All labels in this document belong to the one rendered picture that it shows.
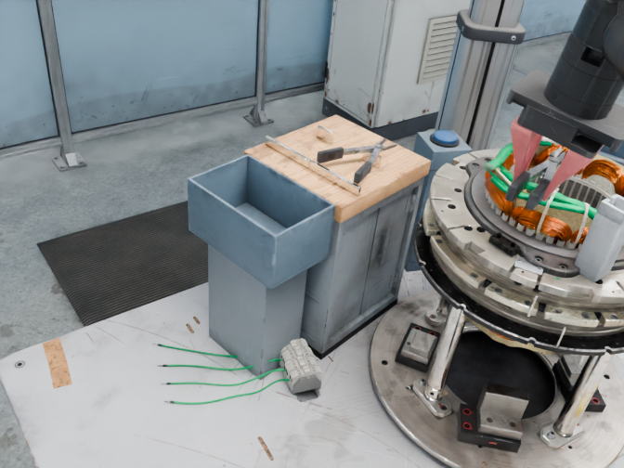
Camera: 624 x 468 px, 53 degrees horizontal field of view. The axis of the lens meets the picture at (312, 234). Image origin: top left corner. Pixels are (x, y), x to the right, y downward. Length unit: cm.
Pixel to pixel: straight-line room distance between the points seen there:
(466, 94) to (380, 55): 186
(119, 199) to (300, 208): 196
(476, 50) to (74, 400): 88
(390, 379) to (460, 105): 55
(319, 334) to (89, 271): 152
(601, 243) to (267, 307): 42
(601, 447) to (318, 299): 44
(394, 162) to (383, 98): 223
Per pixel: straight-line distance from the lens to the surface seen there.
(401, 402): 93
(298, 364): 93
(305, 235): 79
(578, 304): 75
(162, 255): 241
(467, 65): 121
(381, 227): 93
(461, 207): 79
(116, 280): 232
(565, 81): 58
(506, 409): 90
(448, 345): 85
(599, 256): 72
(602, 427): 101
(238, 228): 79
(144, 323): 104
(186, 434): 90
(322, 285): 90
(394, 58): 309
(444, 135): 108
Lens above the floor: 151
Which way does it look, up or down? 36 degrees down
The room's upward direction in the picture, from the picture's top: 6 degrees clockwise
